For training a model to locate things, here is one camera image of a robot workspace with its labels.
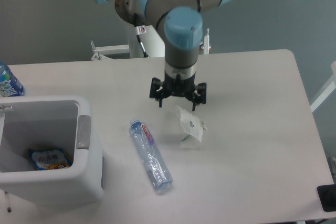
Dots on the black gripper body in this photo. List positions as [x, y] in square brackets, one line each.
[178, 87]

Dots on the blue snack packet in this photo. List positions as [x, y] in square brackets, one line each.
[50, 159]

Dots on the blue labelled water bottle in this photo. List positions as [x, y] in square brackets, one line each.
[10, 85]

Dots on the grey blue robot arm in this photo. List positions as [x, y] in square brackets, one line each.
[179, 24]

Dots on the white paper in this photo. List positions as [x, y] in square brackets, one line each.
[193, 128]

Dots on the white pedestal foot bracket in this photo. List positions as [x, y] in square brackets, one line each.
[99, 53]

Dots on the white frame bar right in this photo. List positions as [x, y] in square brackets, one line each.
[324, 91]

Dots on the white trash can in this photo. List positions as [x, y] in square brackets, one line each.
[43, 122]

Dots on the black device at table edge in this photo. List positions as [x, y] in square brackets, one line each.
[327, 197]

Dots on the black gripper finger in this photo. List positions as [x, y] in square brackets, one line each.
[198, 95]
[159, 91]

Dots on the clear plastic bottle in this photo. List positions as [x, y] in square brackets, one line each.
[150, 156]

